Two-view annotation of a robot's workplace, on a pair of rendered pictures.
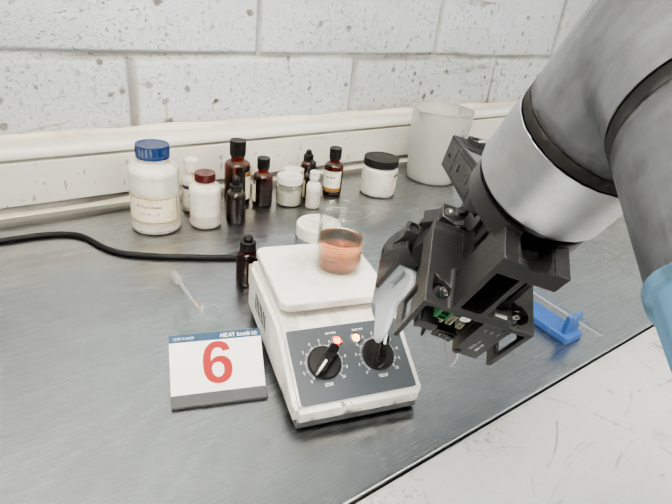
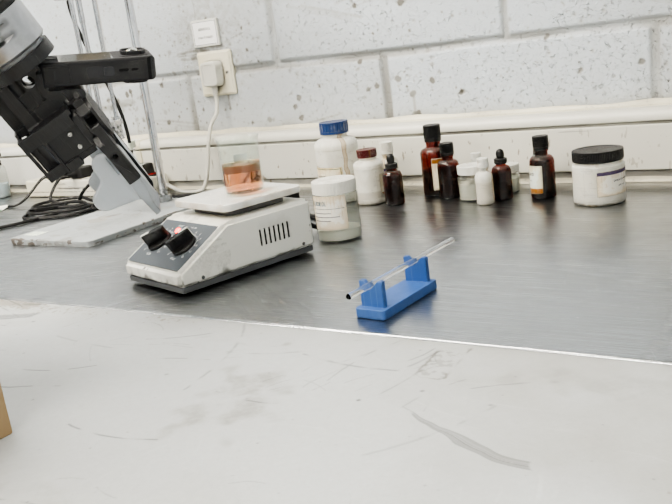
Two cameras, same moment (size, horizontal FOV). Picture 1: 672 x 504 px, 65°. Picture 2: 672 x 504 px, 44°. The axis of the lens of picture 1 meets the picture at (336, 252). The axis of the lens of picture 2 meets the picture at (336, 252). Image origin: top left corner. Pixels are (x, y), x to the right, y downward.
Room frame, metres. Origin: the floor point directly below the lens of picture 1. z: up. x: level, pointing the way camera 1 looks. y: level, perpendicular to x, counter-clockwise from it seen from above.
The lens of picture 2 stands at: (0.30, -1.00, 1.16)
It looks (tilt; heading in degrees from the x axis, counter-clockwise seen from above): 14 degrees down; 73
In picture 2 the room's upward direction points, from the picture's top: 8 degrees counter-clockwise
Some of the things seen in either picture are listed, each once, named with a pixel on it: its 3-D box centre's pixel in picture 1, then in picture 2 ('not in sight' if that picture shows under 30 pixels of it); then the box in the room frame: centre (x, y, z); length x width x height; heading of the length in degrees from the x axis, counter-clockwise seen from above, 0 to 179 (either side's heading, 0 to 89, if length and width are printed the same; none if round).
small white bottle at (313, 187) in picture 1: (313, 189); (484, 180); (0.85, 0.05, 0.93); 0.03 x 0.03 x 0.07
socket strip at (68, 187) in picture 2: not in sight; (93, 184); (0.34, 0.85, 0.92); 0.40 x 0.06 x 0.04; 129
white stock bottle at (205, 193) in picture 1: (205, 198); (369, 175); (0.74, 0.21, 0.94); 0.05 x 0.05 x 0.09
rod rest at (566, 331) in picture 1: (544, 308); (396, 285); (0.58, -0.28, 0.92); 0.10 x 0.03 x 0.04; 35
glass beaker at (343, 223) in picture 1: (343, 238); (241, 164); (0.50, -0.01, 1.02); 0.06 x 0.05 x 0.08; 106
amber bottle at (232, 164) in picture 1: (237, 171); (434, 159); (0.84, 0.18, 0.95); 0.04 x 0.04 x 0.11
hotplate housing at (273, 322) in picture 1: (324, 319); (225, 234); (0.47, 0.00, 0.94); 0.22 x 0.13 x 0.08; 23
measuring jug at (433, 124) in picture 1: (441, 142); not in sight; (1.10, -0.19, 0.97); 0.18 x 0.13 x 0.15; 136
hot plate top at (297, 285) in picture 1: (320, 272); (237, 195); (0.49, 0.01, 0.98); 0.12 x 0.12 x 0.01; 23
